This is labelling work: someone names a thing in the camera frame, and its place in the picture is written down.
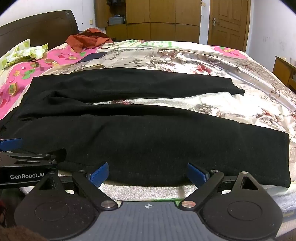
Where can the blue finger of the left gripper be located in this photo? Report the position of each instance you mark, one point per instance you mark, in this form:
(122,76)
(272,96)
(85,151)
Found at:
(11,144)

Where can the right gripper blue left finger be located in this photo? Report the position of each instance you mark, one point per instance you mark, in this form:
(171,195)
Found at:
(99,174)

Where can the brown wooden door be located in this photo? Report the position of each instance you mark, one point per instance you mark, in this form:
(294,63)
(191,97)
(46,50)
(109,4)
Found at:
(229,23)

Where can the wooden side table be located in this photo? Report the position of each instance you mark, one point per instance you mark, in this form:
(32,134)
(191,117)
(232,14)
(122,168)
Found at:
(285,72)

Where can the green patterned pillow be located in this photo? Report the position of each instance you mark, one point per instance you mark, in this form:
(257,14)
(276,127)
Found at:
(23,52)

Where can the red orange cloth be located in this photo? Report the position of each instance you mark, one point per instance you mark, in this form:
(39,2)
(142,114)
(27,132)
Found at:
(88,39)

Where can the black pants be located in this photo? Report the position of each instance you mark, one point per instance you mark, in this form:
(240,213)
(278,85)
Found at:
(146,145)

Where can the dark blue flat booklet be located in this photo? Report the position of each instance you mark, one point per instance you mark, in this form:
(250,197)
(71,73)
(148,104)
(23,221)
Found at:
(92,56)

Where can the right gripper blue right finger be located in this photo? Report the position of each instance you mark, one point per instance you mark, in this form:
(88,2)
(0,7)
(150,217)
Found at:
(197,175)

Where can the grey box on shelf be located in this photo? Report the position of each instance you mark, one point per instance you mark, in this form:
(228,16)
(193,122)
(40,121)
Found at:
(116,20)

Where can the pink floral bed sheet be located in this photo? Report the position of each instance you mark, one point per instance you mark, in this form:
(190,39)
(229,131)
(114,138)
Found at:
(16,79)

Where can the brown wooden wardrobe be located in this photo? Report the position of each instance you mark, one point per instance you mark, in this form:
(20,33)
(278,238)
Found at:
(151,20)

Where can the dark wooden headboard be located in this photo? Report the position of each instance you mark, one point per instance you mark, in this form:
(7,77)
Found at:
(52,28)

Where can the olive flat case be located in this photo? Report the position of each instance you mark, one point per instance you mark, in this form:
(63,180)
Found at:
(93,67)

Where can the floral satin quilt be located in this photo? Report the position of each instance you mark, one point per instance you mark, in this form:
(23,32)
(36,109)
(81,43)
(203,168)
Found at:
(266,102)

